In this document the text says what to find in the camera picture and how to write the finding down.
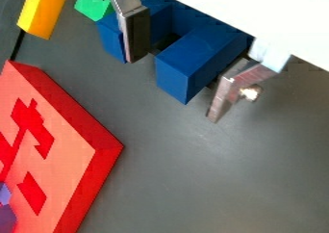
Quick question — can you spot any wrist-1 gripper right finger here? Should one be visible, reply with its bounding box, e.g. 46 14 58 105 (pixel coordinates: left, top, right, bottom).
207 58 276 123

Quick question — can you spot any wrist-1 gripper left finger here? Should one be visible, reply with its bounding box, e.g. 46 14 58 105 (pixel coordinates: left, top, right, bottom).
111 0 149 63

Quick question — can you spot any blue U-shaped block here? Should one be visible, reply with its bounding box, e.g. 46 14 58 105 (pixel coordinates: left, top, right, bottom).
96 0 248 103

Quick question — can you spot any green zigzag block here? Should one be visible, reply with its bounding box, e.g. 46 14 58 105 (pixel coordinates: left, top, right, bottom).
73 0 152 22

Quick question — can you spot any yellow long block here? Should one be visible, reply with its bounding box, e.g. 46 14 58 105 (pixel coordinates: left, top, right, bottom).
16 0 65 39

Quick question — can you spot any red puzzle base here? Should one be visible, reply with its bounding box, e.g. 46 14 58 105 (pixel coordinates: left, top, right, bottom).
0 61 123 233

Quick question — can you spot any purple U-shaped block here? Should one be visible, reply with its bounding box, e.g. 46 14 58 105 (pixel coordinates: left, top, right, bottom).
0 182 16 233

